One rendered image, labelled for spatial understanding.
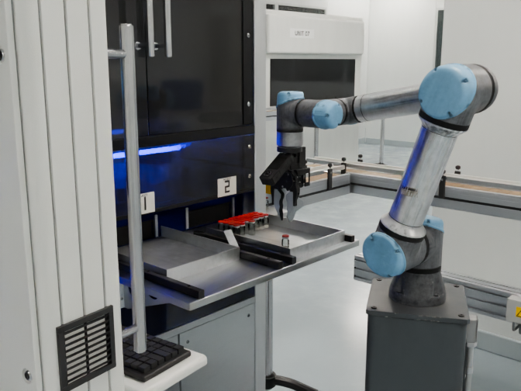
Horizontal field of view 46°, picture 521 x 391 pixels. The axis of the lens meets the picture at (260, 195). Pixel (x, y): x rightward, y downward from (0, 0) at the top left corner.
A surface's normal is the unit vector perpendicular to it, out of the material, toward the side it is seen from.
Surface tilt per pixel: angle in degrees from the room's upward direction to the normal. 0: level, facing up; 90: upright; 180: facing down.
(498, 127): 90
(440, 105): 83
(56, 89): 90
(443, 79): 85
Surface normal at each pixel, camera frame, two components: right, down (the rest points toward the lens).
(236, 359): 0.74, 0.14
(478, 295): -0.67, 0.15
